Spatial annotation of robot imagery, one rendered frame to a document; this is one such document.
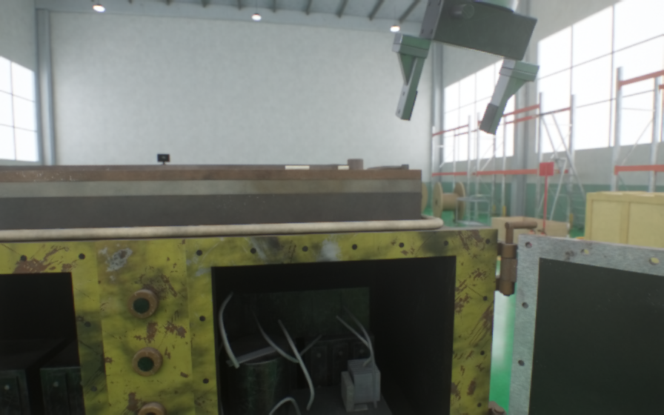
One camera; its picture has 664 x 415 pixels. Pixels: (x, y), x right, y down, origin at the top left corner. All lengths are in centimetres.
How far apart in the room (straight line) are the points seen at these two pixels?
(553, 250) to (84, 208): 94
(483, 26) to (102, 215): 74
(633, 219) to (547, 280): 475
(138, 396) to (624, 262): 93
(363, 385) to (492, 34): 82
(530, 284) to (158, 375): 77
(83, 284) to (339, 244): 49
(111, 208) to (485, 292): 82
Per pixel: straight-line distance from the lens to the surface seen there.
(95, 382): 84
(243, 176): 74
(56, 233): 79
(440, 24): 47
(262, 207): 74
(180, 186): 76
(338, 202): 75
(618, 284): 78
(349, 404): 97
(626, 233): 558
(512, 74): 53
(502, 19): 50
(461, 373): 90
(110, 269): 75
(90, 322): 79
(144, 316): 74
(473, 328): 86
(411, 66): 48
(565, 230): 728
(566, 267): 80
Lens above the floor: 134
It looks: 5 degrees down
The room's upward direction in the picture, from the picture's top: straight up
